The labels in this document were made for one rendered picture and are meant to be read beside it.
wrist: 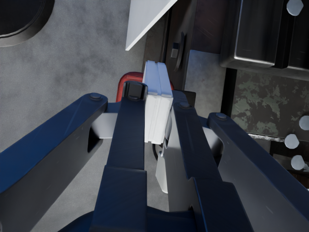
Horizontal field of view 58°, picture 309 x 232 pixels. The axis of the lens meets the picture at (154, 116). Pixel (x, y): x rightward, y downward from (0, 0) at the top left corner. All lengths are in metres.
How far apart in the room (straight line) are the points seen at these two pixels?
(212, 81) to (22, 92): 0.82
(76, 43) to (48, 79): 0.17
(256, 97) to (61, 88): 0.78
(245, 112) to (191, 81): 0.09
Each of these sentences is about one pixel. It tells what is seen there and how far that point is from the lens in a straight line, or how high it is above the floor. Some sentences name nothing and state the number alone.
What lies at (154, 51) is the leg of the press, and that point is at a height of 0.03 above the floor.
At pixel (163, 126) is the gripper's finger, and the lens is 0.15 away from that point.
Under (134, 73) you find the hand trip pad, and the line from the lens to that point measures 0.29.
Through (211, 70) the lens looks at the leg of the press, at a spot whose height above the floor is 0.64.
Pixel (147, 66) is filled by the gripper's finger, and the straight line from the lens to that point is 0.20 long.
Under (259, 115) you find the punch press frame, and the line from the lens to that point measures 0.45.
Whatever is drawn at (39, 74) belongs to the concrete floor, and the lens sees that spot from 1.11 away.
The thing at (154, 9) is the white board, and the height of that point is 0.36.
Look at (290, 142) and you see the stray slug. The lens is 0.47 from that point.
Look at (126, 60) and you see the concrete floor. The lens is 1.07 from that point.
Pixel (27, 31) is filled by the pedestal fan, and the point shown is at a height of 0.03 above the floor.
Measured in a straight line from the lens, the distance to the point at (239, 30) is 0.39.
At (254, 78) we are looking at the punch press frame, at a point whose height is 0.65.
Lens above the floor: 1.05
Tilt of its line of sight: 85 degrees down
